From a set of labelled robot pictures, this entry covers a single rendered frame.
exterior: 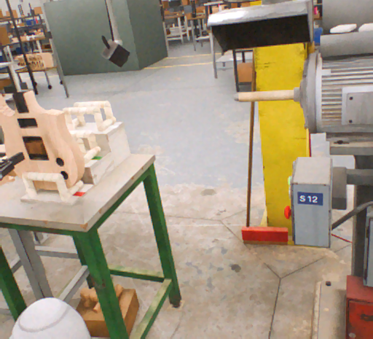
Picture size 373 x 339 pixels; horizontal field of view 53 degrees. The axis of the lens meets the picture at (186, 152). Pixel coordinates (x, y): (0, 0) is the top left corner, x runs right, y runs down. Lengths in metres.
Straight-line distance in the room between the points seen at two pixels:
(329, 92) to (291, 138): 1.16
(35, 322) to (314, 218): 0.73
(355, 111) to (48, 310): 0.95
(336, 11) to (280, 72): 0.93
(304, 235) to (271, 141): 1.28
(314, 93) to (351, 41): 0.17
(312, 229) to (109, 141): 0.96
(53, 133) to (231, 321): 1.34
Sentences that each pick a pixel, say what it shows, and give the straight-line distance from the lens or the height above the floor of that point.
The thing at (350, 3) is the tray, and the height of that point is 1.50.
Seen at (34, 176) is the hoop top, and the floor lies 1.04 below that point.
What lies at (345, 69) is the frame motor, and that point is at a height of 1.34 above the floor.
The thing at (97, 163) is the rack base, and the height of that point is 1.01.
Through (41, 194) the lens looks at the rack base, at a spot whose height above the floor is 0.94.
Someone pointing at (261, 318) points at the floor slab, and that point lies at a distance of 2.16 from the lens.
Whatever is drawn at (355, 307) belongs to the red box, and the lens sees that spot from 1.42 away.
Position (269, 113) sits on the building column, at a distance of 2.24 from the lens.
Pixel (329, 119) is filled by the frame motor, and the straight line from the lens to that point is 1.17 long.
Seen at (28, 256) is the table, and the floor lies 0.60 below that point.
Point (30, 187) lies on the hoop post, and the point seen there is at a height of 0.99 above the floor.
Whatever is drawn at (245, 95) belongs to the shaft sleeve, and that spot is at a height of 1.26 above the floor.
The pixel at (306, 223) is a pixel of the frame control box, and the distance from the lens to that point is 1.06.
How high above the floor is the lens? 1.61
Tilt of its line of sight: 23 degrees down
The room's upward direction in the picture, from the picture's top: 9 degrees counter-clockwise
